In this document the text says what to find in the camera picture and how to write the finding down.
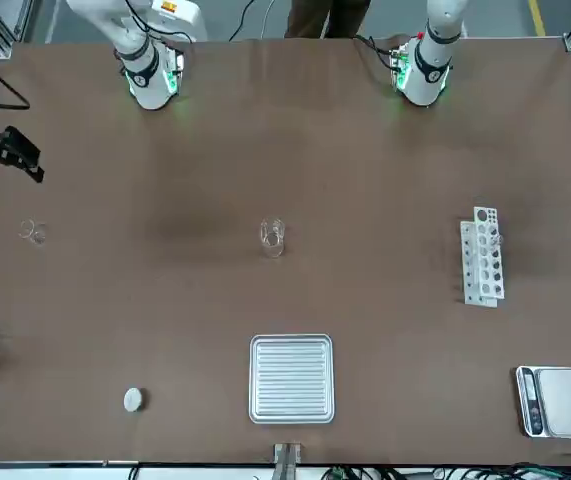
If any clear glass beaker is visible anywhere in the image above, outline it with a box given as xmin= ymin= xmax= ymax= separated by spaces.
xmin=258 ymin=217 xmax=287 ymax=260

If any small glass beaker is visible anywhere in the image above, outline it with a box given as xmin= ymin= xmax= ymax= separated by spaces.
xmin=18 ymin=218 xmax=47 ymax=246

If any white test tube rack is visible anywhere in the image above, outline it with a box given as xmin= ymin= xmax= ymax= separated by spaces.
xmin=459 ymin=205 xmax=508 ymax=307

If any silver digital scale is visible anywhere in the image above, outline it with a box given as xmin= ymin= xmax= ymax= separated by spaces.
xmin=515 ymin=366 xmax=571 ymax=440

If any white box yellow label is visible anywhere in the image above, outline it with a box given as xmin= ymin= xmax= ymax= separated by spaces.
xmin=144 ymin=0 xmax=202 ymax=27

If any small white cup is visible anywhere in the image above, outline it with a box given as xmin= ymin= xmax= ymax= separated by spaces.
xmin=123 ymin=386 xmax=146 ymax=414

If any ribbed metal tray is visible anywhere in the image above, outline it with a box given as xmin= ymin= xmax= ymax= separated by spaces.
xmin=248 ymin=333 xmax=335 ymax=425

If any black floor cable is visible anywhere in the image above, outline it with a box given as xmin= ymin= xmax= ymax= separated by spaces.
xmin=228 ymin=0 xmax=257 ymax=42

